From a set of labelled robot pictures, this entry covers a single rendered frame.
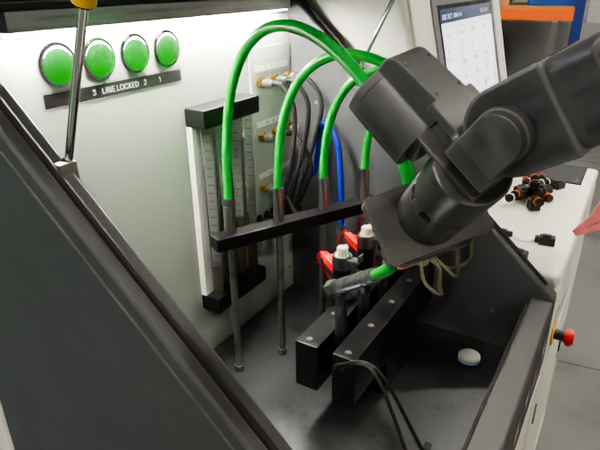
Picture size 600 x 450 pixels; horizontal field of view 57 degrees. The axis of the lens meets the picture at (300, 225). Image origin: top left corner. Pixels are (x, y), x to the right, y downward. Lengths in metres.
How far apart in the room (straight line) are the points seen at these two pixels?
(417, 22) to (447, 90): 0.70
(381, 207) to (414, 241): 0.04
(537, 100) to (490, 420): 0.53
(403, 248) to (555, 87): 0.20
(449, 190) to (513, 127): 0.08
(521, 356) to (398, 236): 0.47
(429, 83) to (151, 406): 0.38
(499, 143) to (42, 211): 0.39
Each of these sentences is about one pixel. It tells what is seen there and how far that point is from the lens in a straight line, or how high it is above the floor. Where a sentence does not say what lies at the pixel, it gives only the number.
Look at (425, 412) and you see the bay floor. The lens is 0.96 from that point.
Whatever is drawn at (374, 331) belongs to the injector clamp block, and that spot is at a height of 0.98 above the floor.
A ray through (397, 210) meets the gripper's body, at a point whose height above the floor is 1.28.
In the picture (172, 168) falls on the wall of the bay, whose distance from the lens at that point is 0.88.
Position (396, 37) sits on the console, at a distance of 1.05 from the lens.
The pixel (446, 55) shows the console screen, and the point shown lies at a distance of 1.21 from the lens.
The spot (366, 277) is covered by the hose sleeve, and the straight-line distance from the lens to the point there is 0.62.
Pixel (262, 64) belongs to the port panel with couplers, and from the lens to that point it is 1.03.
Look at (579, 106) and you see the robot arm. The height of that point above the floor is 1.41.
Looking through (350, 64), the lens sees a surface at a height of 1.39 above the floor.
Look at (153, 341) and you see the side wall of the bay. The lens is 0.51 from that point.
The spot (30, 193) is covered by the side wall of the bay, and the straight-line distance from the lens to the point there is 0.56.
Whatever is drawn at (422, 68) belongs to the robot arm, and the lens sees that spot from 0.41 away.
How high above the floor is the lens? 1.47
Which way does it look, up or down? 24 degrees down
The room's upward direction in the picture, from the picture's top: 1 degrees counter-clockwise
